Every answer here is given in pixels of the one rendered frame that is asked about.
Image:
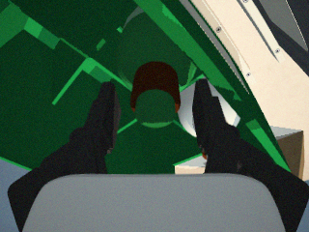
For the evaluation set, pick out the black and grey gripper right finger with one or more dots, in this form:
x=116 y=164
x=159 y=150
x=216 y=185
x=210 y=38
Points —
x=226 y=151

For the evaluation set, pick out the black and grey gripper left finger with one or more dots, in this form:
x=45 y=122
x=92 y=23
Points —
x=76 y=157

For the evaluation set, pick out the green crate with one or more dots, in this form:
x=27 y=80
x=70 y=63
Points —
x=38 y=55

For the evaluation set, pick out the grey bottle crate with dividers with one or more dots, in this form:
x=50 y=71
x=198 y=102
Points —
x=288 y=21

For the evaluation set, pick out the green glass bottle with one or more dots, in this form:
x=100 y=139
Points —
x=159 y=70

